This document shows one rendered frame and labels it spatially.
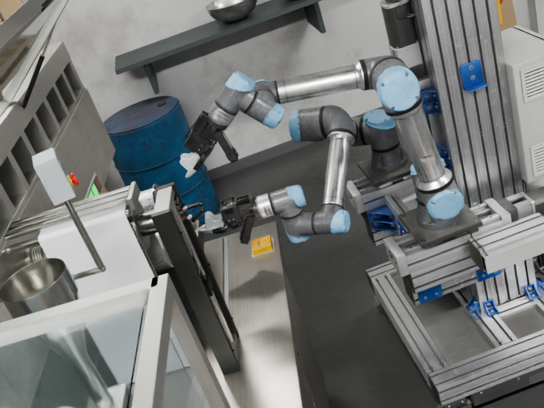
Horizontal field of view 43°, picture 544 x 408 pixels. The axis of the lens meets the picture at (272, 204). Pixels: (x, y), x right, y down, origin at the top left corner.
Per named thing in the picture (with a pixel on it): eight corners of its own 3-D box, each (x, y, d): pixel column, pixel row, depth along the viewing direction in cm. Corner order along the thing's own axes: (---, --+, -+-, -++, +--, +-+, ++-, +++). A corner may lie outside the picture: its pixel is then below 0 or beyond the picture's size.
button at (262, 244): (273, 250, 238) (270, 244, 237) (253, 256, 239) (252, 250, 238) (271, 240, 245) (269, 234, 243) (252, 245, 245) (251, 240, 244)
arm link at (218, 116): (235, 109, 206) (236, 119, 198) (228, 121, 207) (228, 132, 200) (214, 97, 203) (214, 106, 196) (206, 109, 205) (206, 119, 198)
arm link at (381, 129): (396, 148, 271) (388, 118, 265) (363, 151, 277) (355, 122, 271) (401, 133, 280) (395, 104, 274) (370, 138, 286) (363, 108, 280)
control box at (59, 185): (83, 193, 146) (63, 153, 141) (54, 206, 145) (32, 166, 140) (80, 182, 152) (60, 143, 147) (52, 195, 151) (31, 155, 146)
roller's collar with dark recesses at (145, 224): (163, 235, 186) (155, 215, 182) (143, 240, 186) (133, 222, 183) (165, 223, 191) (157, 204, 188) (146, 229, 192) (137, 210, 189)
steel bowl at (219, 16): (257, 5, 455) (252, -15, 449) (267, 14, 425) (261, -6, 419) (209, 23, 454) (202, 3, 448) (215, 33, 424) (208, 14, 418)
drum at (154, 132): (215, 186, 505) (176, 85, 467) (225, 219, 458) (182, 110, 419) (144, 212, 504) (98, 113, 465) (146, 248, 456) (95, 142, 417)
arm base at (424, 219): (449, 201, 247) (444, 177, 242) (468, 219, 233) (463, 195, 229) (410, 215, 246) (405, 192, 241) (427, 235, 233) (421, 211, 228)
